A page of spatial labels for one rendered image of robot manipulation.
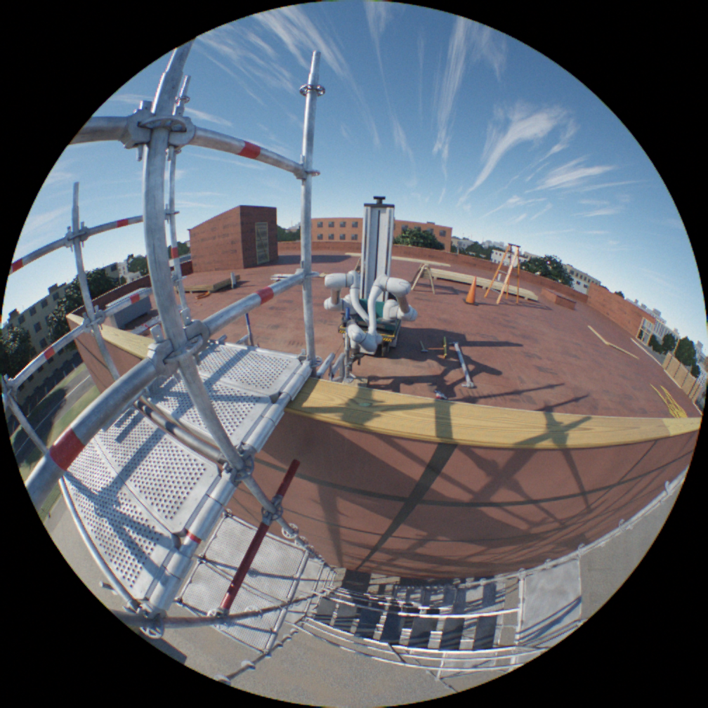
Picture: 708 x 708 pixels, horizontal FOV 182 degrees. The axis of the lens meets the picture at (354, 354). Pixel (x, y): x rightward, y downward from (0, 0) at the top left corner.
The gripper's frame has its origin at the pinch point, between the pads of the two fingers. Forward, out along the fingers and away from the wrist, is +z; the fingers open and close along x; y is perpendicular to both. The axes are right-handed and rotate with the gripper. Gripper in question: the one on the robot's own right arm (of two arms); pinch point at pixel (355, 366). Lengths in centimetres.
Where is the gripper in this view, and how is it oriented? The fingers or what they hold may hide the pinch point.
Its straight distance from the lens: 216.6
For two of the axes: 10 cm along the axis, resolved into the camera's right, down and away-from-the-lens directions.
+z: -0.3, 8.5, 5.2
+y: -8.0, -3.4, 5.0
